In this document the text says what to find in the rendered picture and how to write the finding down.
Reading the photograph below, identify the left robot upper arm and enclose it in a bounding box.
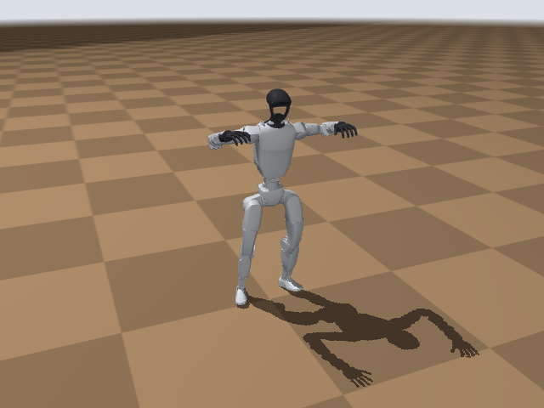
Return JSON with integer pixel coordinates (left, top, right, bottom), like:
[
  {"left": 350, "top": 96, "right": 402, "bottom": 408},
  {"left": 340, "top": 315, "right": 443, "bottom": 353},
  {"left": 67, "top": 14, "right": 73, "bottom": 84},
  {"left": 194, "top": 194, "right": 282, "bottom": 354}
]
[{"left": 292, "top": 122, "right": 332, "bottom": 140}]

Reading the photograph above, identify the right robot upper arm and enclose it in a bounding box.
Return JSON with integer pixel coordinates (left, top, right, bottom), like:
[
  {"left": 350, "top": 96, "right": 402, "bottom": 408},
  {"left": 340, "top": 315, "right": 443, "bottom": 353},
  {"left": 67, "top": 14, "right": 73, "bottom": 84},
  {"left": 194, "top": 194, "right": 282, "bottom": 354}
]
[{"left": 207, "top": 126, "right": 260, "bottom": 150}]

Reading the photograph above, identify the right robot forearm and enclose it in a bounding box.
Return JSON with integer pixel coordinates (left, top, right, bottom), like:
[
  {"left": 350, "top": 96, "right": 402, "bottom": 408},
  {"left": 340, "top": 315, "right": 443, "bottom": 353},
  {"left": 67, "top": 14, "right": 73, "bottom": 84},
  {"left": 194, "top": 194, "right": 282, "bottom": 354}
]
[{"left": 208, "top": 130, "right": 228, "bottom": 147}]

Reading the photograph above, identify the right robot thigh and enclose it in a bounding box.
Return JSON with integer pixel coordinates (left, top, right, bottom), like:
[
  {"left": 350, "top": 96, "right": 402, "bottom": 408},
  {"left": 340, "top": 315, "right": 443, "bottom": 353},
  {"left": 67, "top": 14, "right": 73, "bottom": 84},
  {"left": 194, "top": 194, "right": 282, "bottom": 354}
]
[{"left": 241, "top": 193, "right": 262, "bottom": 258}]

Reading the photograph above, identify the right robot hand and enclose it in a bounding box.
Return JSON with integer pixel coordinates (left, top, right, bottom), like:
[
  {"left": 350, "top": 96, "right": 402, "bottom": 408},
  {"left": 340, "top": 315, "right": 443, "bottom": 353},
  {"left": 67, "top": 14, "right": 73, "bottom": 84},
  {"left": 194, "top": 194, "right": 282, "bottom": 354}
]
[{"left": 218, "top": 130, "right": 251, "bottom": 146}]

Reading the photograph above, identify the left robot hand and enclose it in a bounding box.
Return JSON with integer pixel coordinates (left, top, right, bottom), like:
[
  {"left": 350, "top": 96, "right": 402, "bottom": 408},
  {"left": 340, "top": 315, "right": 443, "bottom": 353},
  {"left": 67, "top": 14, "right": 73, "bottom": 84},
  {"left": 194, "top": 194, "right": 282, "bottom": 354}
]
[{"left": 334, "top": 122, "right": 357, "bottom": 139}]

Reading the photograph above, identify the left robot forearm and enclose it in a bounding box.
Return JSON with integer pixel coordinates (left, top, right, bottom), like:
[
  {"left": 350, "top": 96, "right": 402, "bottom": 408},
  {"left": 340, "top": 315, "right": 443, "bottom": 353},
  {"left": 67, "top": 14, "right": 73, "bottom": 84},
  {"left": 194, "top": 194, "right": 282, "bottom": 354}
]
[{"left": 321, "top": 122, "right": 341, "bottom": 133}]

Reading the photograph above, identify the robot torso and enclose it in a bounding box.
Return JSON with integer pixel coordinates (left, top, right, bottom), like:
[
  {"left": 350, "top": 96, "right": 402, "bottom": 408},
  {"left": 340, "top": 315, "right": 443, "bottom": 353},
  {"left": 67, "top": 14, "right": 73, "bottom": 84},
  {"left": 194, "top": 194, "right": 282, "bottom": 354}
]
[{"left": 253, "top": 119, "right": 296, "bottom": 207}]

